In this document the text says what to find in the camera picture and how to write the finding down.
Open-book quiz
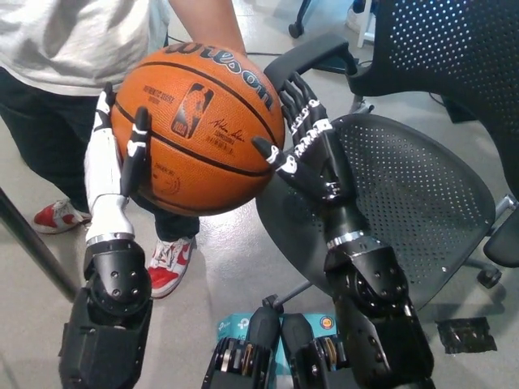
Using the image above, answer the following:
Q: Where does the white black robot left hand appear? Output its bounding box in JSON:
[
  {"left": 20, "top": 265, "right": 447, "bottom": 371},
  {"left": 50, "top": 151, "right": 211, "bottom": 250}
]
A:
[{"left": 83, "top": 82, "right": 153, "bottom": 246}]

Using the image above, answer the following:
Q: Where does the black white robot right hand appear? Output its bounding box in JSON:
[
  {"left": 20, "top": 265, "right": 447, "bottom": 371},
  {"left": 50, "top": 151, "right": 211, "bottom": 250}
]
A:
[{"left": 251, "top": 71, "right": 366, "bottom": 249}]

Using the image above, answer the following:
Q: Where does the orange Wilson NBA basketball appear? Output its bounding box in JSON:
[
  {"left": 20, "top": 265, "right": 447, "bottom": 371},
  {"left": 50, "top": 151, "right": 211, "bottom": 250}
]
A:
[{"left": 109, "top": 42, "right": 287, "bottom": 216}]

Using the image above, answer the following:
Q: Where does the black perforated chair seat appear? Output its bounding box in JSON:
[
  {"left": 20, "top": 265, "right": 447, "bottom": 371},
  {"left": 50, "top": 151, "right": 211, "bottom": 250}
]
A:
[{"left": 255, "top": 113, "right": 496, "bottom": 313}]

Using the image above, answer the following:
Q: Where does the black curved chair armrest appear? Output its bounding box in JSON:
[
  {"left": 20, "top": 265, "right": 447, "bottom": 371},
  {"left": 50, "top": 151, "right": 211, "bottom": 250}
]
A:
[
  {"left": 263, "top": 32, "right": 360, "bottom": 88},
  {"left": 484, "top": 198, "right": 519, "bottom": 268}
]

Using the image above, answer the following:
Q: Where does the background black chair base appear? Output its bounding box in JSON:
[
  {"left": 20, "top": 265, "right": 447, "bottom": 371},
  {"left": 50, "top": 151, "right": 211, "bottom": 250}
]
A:
[{"left": 288, "top": 0, "right": 313, "bottom": 40}]

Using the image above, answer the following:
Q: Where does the person in grey shirt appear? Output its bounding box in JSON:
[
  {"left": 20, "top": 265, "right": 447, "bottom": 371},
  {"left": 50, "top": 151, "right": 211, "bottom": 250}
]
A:
[{"left": 0, "top": 0, "right": 200, "bottom": 244}]

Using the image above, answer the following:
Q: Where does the black perforated chair backrest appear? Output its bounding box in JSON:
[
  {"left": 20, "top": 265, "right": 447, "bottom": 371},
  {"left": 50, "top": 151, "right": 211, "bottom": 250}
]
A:
[{"left": 349, "top": 0, "right": 519, "bottom": 199}]

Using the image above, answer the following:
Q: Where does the red white right sneaker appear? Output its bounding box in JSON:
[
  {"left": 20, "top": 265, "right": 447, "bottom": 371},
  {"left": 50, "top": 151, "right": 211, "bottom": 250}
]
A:
[{"left": 32, "top": 198, "right": 93, "bottom": 235}]

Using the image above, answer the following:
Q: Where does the red white sneaker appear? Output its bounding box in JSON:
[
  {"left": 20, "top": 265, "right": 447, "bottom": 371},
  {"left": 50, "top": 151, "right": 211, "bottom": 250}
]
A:
[
  {"left": 146, "top": 237, "right": 194, "bottom": 300},
  {"left": 32, "top": 198, "right": 93, "bottom": 235}
]

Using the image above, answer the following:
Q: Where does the black metal pole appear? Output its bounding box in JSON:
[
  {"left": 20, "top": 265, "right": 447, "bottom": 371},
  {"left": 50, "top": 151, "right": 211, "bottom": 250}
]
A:
[{"left": 0, "top": 188, "right": 80, "bottom": 304}]

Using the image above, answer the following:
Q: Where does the black flat floor box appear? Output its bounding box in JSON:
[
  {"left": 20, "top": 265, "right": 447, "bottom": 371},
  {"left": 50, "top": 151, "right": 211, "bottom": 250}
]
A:
[{"left": 320, "top": 54, "right": 358, "bottom": 75}]

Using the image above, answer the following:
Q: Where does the red white left sneaker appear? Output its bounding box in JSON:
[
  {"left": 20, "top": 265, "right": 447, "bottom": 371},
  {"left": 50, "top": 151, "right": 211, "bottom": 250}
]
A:
[{"left": 146, "top": 237, "right": 194, "bottom": 300}]

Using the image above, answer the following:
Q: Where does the teal TP-Link box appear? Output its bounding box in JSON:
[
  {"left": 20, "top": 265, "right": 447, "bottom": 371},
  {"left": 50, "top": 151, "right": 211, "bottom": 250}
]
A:
[{"left": 215, "top": 311, "right": 340, "bottom": 389}]

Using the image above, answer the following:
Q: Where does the black floor tape patch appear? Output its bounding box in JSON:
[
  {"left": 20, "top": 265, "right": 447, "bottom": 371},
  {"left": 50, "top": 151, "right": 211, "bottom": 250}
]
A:
[{"left": 435, "top": 317, "right": 498, "bottom": 355}]

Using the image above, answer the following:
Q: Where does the white furniture frame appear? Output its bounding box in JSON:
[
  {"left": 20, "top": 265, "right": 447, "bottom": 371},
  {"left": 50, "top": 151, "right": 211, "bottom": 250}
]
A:
[{"left": 345, "top": 0, "right": 380, "bottom": 49}]

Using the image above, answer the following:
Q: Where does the black floor device with cable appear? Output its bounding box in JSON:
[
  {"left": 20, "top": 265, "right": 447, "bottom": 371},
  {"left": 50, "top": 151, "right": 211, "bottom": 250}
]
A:
[{"left": 429, "top": 92, "right": 479, "bottom": 125}]

